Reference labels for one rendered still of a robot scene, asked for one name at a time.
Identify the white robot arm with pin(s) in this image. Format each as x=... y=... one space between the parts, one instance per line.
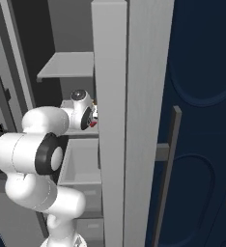
x=28 y=151

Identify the navy cupboard door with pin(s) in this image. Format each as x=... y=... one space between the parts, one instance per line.
x=202 y=64

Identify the red strawberry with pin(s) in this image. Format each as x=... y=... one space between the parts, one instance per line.
x=93 y=123

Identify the grey fridge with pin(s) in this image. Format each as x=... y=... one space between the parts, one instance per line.
x=70 y=25

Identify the white fridge drawer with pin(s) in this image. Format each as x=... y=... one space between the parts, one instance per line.
x=92 y=225

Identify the white fridge door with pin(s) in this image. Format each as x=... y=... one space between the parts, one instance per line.
x=118 y=96

